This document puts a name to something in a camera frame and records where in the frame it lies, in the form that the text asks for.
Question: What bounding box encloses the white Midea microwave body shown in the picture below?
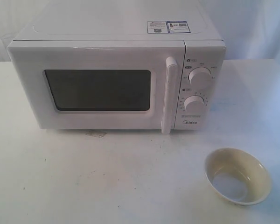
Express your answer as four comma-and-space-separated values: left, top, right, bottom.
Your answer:
11, 0, 226, 131

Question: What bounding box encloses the cream ceramic bowl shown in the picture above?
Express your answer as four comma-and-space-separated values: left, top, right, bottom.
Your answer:
204, 147, 272, 206

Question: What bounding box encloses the blue white warning label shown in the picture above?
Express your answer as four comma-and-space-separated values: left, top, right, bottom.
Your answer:
147, 21, 191, 34

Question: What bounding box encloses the white microwave door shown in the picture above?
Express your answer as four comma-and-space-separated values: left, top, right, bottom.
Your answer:
7, 41, 186, 133

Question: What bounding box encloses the white lower timer knob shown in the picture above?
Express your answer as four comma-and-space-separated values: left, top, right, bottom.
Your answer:
184, 96, 205, 113

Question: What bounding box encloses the white upper power knob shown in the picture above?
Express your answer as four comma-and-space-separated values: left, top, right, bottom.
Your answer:
188, 67, 212, 90

